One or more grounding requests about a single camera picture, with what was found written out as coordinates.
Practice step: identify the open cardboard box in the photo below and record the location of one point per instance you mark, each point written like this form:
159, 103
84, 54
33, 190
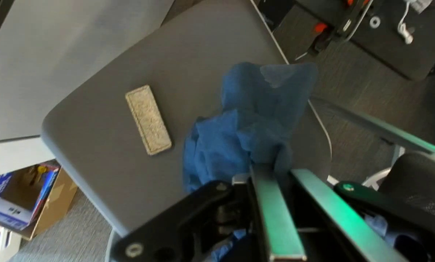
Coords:
34, 198

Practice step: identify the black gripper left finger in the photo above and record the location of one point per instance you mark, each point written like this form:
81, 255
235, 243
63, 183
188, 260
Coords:
281, 237

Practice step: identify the grey mesh office chair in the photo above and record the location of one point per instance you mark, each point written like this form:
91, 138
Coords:
153, 218

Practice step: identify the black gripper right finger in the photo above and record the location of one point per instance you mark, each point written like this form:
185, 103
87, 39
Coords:
353, 227

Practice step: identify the dark blue garment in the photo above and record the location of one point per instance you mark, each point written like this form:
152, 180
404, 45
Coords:
261, 106

